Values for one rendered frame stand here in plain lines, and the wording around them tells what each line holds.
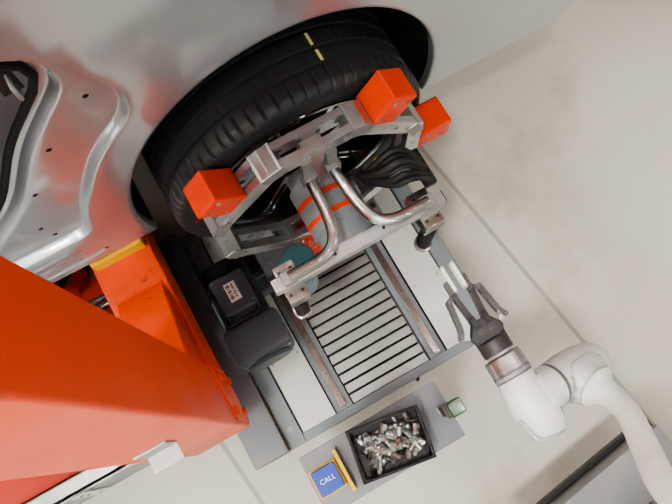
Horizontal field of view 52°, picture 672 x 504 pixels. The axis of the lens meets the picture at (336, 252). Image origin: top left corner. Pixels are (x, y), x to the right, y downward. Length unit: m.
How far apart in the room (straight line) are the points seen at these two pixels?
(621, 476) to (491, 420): 0.51
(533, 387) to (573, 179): 1.28
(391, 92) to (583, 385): 0.77
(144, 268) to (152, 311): 0.14
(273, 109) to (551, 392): 0.85
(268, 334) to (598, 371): 0.91
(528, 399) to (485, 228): 1.10
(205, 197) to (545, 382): 0.83
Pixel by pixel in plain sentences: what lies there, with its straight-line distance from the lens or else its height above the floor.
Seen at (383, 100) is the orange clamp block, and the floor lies 1.14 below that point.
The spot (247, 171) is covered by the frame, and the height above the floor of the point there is 1.08.
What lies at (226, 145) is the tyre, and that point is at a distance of 1.41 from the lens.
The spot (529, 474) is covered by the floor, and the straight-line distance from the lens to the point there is 2.49.
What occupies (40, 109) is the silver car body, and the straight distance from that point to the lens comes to 1.28.
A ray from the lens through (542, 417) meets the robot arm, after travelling 1.59.
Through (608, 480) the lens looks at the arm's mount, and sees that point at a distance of 2.14.
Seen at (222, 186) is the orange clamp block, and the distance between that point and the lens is 1.41.
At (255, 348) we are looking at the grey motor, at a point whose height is 0.41.
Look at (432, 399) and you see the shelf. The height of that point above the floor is 0.45.
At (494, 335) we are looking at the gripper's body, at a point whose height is 0.84.
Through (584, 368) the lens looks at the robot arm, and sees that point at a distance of 1.66.
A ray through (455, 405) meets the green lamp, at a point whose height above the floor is 0.66.
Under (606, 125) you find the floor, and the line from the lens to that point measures 2.84.
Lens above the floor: 2.41
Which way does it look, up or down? 75 degrees down
